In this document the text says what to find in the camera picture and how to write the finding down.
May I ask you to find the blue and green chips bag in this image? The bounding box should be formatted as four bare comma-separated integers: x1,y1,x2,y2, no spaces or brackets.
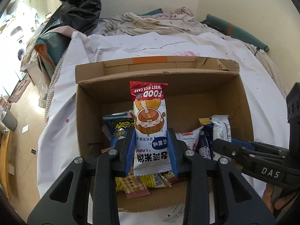
103,111,136,149

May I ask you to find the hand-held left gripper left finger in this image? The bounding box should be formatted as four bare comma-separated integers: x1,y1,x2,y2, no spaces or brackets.
27,128,136,225

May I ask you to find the white washing machine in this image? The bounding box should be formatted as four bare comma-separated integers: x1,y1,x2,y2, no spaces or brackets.
14,48,27,63

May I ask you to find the black plastic bag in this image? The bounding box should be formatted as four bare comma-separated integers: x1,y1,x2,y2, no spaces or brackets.
39,0,102,34

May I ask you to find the yellow checkered snack packet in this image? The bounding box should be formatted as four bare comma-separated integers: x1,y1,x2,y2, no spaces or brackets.
115,175,148,192

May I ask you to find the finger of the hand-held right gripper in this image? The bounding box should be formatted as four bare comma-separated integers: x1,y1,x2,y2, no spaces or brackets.
231,139,290,156
212,139,258,169

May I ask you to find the plain teal pillow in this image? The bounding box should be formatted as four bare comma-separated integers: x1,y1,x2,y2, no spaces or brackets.
138,9,163,17

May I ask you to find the grey trash bin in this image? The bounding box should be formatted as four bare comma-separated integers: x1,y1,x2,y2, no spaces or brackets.
0,109,18,132

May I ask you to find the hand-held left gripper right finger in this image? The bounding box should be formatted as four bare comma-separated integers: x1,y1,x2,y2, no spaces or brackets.
167,128,276,225

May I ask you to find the teal and orange cushion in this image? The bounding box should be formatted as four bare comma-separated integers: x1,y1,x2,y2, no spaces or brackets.
34,31,71,69

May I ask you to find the teal pillow with orange stripe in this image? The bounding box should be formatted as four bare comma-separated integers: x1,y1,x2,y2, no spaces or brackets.
203,14,269,52

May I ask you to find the white and red snack packet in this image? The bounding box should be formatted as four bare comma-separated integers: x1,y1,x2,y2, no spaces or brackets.
176,127,204,152

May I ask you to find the orange brown snack packet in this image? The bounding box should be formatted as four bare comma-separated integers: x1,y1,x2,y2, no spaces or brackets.
162,171,186,184

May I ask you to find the white and blue snack packet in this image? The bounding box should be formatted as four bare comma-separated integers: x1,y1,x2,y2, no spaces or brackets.
210,115,232,161

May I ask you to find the pink snack packet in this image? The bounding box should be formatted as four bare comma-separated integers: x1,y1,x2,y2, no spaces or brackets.
125,189,150,199

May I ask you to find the brown cardboard box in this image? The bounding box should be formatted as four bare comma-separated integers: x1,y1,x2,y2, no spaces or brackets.
75,56,255,212

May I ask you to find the patterned floor mat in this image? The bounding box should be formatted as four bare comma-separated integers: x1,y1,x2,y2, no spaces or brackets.
10,78,30,101

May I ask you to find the clear printed wrapper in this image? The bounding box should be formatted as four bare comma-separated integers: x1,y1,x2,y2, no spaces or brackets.
164,205,188,223

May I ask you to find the person's right hand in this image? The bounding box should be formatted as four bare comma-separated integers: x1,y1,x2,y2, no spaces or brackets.
264,183,300,218

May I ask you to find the floral quilt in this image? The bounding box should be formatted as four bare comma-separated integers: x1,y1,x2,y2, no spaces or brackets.
98,7,235,37

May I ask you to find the cartoon face rice cake packet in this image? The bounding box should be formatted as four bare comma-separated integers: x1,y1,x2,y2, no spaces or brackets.
130,81,173,177

